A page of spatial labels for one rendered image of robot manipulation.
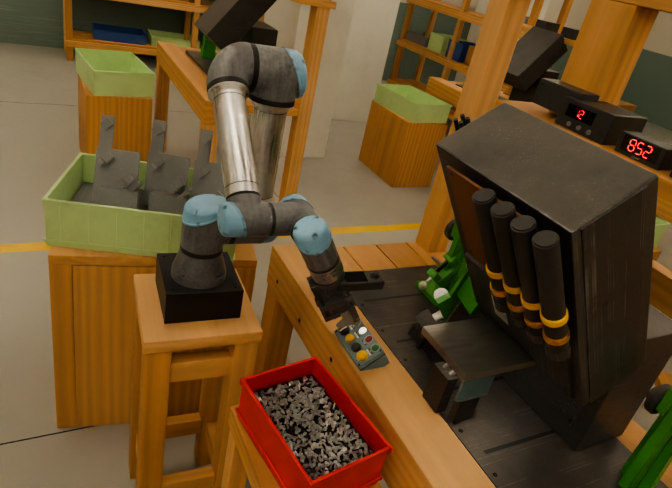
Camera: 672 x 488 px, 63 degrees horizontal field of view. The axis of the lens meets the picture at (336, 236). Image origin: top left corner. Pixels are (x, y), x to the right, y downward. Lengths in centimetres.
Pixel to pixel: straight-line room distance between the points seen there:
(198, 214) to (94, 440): 123
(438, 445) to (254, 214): 66
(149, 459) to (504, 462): 103
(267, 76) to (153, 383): 87
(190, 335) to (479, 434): 78
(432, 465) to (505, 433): 24
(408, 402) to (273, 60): 88
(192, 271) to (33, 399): 125
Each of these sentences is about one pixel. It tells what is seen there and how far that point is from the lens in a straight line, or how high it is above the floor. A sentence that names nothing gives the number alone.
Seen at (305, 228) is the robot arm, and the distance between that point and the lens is 113.
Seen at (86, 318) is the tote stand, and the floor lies 53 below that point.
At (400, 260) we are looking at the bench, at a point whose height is 88.
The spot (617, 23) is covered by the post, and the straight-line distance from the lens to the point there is 163.
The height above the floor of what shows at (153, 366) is 76.
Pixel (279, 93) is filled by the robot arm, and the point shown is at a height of 149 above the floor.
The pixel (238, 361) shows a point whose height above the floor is 74.
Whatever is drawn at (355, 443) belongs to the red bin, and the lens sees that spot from 130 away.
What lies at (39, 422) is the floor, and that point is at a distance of 252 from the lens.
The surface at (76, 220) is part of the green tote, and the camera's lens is 196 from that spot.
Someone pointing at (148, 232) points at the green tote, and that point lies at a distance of 192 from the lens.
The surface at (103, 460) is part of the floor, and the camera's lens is 237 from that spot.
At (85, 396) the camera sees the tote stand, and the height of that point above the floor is 16.
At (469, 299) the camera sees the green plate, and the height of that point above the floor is 113.
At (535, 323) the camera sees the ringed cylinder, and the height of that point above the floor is 132.
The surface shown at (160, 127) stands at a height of 114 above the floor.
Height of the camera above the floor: 183
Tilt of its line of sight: 27 degrees down
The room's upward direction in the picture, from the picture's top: 13 degrees clockwise
